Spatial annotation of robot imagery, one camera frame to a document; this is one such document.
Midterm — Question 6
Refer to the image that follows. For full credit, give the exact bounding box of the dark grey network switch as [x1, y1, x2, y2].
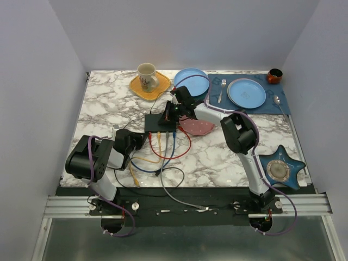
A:
[144, 114, 177, 133]

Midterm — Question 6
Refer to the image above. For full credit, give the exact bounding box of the blue cloth placemat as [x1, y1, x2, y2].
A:
[208, 74, 291, 115]

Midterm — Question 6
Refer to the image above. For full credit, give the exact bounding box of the red ethernet cable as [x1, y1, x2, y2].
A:
[148, 127, 192, 159]

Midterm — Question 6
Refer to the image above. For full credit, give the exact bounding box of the yellow woven coaster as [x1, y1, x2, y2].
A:
[129, 71, 171, 101]

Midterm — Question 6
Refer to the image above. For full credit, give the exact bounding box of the light blue plate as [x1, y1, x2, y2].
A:
[174, 68, 209, 97]

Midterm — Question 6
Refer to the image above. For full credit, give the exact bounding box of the grey ethernet cable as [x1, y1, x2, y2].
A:
[159, 132, 208, 210]

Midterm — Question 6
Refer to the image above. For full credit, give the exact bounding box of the aluminium rail frame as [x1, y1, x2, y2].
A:
[44, 187, 332, 218]

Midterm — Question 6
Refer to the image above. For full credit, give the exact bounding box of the blue plate on placemat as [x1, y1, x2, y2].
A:
[227, 78, 266, 109]

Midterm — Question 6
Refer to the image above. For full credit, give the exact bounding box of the blue ethernet cable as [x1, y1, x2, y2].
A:
[130, 132, 176, 173]

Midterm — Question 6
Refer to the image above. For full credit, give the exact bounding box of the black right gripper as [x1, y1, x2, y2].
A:
[158, 101, 184, 126]

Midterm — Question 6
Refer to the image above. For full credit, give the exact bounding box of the silver spoon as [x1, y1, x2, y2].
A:
[273, 95, 287, 117]

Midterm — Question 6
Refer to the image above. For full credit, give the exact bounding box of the beige floral mug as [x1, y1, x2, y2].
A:
[137, 63, 159, 93]

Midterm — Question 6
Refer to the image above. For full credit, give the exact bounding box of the pink dotted plate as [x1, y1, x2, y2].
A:
[179, 116, 215, 136]

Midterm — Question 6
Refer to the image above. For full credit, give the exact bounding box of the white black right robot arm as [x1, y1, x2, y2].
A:
[159, 86, 275, 213]

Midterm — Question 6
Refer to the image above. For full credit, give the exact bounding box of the small red-brown bowl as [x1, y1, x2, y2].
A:
[266, 69, 283, 84]

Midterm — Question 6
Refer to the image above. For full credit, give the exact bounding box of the blue star-shaped dish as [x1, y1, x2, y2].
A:
[259, 145, 306, 190]

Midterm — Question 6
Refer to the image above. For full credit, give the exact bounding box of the yellow ethernet cable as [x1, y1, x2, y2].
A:
[128, 132, 164, 188]

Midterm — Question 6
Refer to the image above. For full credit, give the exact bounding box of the silver fork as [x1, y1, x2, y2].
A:
[217, 79, 227, 104]

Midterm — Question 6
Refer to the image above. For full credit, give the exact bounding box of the black power cord with plug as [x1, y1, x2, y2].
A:
[113, 90, 186, 189]

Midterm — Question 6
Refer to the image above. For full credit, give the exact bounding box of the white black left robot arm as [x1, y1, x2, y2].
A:
[65, 129, 146, 215]

